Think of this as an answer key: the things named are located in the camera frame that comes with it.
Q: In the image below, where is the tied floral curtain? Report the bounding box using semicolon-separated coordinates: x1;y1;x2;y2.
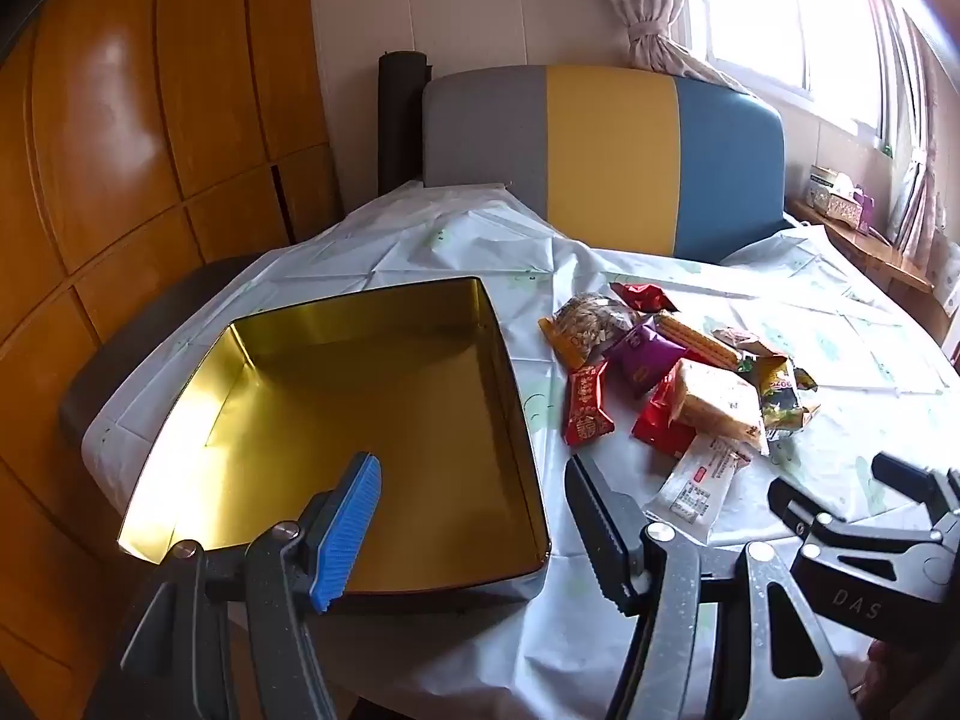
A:
596;0;758;95

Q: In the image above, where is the window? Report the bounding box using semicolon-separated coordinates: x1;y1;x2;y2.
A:
675;0;923;151

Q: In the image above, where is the white printed plastic tablecloth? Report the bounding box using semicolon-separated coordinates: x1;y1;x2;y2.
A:
79;180;960;720

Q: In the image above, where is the hanging floral curtain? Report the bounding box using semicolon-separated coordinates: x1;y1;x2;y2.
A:
862;0;960;278

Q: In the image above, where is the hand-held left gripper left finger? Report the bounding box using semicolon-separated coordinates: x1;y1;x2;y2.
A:
86;451;383;720

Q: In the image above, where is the wooden cabinet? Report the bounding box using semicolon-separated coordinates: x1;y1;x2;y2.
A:
0;0;338;563

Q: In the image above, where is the small dark red packet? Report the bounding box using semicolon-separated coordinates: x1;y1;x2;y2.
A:
611;281;680;314

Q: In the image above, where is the yellow green snack packet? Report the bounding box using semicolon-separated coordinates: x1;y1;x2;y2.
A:
754;355;822;436

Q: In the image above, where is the white snack packet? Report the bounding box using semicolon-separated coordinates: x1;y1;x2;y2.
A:
643;431;755;545

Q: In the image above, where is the gold tin box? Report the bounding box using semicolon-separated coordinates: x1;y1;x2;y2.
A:
116;276;552;605

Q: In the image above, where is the purple snack packet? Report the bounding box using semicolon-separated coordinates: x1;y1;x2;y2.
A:
604;319;687;398

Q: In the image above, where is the glossy red snack packet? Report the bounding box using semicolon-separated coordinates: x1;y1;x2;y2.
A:
631;375;698;458

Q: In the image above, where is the grey yellow blue chair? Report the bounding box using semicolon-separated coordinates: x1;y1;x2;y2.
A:
421;64;787;265

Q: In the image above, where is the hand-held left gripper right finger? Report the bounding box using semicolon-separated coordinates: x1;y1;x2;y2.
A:
564;454;860;720

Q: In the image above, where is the tissue box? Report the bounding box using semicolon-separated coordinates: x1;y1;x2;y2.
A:
806;165;875;233

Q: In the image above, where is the black rolled mat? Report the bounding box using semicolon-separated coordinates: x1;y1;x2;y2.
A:
377;51;434;196

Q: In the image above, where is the red printed snack packet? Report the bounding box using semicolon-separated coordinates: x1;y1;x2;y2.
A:
562;360;617;447

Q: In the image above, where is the orange clear seed packet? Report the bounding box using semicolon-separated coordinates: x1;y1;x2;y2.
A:
538;292;638;368

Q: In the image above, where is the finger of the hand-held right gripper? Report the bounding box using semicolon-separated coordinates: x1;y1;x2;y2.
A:
872;451;960;512
766;477;850;542

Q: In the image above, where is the clear cracker packet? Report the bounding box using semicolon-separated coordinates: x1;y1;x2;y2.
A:
667;358;770;455

